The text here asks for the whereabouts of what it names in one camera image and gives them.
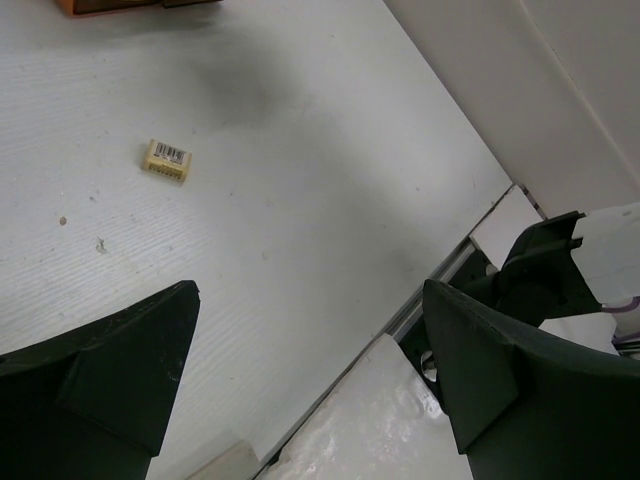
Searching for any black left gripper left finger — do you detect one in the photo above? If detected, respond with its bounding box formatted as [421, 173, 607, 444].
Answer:
[1, 280, 200, 479]

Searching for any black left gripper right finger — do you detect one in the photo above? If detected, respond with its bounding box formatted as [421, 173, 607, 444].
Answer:
[423, 280, 639, 479]

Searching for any grey rectangular eraser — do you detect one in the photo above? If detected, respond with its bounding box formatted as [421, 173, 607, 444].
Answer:
[188, 440, 261, 480]

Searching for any small yellow eraser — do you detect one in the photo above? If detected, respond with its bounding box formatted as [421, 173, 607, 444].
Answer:
[141, 139, 192, 184]

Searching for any teal orange drawer box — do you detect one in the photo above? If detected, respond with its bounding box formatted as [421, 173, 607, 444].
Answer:
[56, 0, 218, 17]

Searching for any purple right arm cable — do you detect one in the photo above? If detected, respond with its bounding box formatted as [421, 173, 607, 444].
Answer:
[599, 294, 640, 351]

